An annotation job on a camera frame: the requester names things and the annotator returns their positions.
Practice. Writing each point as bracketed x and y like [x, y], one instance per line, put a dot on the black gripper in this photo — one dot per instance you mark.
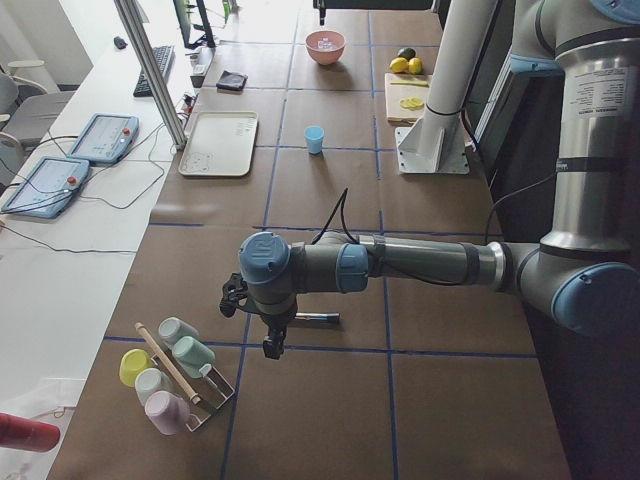
[276, 320]

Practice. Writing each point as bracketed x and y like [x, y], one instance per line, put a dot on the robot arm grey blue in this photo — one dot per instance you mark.
[322, 6]
[577, 273]

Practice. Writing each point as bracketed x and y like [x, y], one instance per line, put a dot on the mint green cup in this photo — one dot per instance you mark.
[192, 355]

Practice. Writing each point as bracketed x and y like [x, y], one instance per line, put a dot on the grey-white cup upper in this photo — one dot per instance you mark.
[172, 329]

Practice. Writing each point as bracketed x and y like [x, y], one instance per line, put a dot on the lilac pink cup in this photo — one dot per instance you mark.
[167, 411]

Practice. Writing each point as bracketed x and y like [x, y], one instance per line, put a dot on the pale white cup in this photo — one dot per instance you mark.
[150, 381]

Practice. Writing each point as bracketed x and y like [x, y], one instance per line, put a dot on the yellow cup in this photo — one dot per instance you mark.
[132, 363]

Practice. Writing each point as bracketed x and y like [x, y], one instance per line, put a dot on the light blue plastic cup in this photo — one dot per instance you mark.
[314, 137]

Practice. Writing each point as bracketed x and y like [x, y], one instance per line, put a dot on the pink bowl with ice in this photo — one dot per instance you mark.
[325, 47]

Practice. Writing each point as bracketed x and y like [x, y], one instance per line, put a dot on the steel muddler black tip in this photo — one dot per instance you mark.
[318, 317]

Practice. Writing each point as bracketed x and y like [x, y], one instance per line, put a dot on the cream bear tray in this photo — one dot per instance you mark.
[220, 144]

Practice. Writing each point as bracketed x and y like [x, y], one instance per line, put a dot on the white plastic bag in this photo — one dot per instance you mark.
[52, 401]

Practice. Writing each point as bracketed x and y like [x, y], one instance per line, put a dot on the dark grey folded cloth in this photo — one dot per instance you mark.
[231, 81]

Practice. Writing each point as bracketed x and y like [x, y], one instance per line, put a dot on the blue teach pendant far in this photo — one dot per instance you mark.
[105, 139]

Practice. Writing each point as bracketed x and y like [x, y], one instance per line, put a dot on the blue teach pendant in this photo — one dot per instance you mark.
[49, 188]
[105, 139]

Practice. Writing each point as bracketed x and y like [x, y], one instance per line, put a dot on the red cylinder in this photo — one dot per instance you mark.
[29, 435]

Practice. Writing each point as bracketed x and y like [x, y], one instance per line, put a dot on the blue teach pendant near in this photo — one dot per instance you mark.
[49, 188]

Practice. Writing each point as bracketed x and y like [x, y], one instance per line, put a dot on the lemon slices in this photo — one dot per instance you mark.
[411, 103]

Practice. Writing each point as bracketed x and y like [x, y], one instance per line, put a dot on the wooden cutting board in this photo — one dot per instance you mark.
[394, 93]

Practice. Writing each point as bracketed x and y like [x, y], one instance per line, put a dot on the yellow knife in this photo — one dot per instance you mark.
[417, 83]

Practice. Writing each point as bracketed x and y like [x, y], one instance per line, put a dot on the yellow lemon right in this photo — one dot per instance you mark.
[415, 66]

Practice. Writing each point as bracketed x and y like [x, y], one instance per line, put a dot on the green lime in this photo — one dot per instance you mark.
[407, 53]

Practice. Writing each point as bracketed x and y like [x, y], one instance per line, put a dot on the black computer mouse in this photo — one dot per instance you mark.
[119, 43]

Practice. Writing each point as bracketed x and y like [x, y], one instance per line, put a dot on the grey office chair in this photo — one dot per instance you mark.
[28, 110]

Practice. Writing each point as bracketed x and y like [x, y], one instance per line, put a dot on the black monitor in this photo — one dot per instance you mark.
[194, 24]

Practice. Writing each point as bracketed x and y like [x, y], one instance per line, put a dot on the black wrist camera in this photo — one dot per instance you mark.
[235, 296]

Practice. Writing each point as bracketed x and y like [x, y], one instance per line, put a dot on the white wire cup rack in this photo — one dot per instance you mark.
[213, 388]

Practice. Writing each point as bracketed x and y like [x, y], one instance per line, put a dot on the wooden rack handle bar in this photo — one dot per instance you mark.
[190, 392]

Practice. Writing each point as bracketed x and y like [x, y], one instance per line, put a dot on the white camera post with base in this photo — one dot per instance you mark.
[435, 142]

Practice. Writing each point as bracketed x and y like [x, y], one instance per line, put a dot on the aluminium frame post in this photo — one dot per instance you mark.
[133, 25]

